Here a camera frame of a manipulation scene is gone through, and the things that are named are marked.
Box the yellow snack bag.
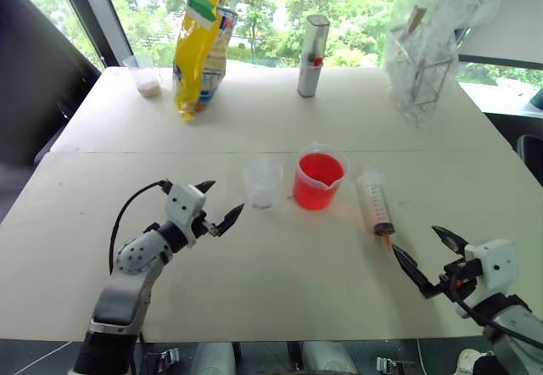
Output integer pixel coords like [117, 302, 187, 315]
[173, 0, 246, 124]

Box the clear plastic beaker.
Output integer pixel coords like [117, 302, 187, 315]
[242, 159, 284, 211]

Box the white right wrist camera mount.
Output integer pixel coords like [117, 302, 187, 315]
[464, 238, 518, 298]

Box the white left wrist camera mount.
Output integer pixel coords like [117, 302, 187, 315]
[164, 182, 209, 249]

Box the clear crumpled plastic bag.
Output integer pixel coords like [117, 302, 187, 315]
[383, 0, 505, 128]

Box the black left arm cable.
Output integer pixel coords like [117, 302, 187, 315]
[109, 179, 173, 275]

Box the white shoe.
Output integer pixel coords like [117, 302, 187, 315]
[456, 348, 494, 375]

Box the black chair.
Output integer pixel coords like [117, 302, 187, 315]
[0, 0, 103, 168]

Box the beaker with red liquid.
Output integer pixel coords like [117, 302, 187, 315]
[292, 142, 350, 211]

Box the silver metal buckle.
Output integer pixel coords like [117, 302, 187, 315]
[375, 355, 415, 374]
[157, 347, 182, 368]

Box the clear cup with white grains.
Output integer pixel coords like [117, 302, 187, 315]
[122, 55, 163, 98]

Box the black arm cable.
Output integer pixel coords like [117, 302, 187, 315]
[449, 272, 543, 351]
[109, 179, 173, 275]

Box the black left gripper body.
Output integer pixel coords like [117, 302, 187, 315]
[193, 210, 218, 240]

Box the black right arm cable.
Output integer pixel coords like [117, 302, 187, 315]
[449, 272, 543, 351]

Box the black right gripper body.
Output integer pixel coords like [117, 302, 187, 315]
[440, 258, 484, 304]

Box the large clear plastic syringe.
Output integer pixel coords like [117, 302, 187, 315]
[355, 171, 398, 254]

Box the dark rounded seat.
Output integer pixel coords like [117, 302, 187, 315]
[517, 134, 543, 169]

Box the tall silver canister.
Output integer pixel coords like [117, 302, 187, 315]
[296, 14, 331, 98]

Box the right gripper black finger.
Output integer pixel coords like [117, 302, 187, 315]
[431, 225, 470, 256]
[392, 243, 445, 299]

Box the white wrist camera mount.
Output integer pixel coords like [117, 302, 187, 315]
[464, 238, 518, 298]
[164, 182, 209, 249]

